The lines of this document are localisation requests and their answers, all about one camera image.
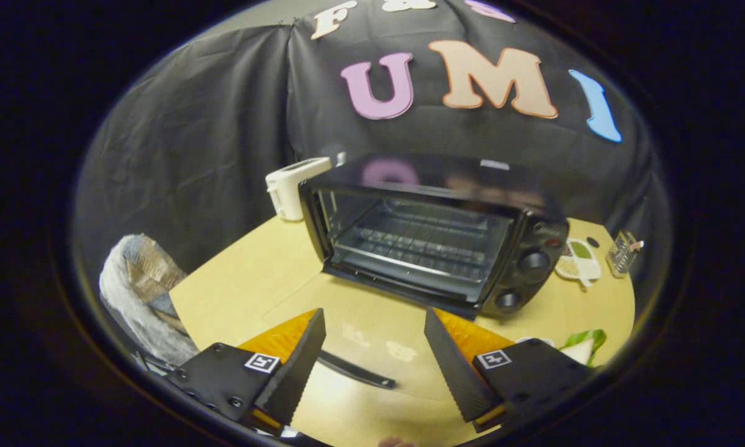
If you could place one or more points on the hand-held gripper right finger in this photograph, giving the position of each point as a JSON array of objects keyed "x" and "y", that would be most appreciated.
[{"x": 456, "y": 372}]

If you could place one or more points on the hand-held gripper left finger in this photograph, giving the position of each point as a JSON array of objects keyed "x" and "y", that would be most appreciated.
[{"x": 292, "y": 372}]

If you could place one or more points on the toy sandwich with green lettuce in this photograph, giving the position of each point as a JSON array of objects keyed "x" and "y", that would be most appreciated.
[{"x": 586, "y": 341}]

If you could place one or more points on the black toaster oven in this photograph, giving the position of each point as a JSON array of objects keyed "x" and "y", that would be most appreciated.
[{"x": 534, "y": 261}]

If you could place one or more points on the white bread toaster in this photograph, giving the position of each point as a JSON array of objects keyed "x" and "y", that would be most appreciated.
[{"x": 292, "y": 186}]

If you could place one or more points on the black backdrop cloth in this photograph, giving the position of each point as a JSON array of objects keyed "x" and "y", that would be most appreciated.
[{"x": 223, "y": 124}]

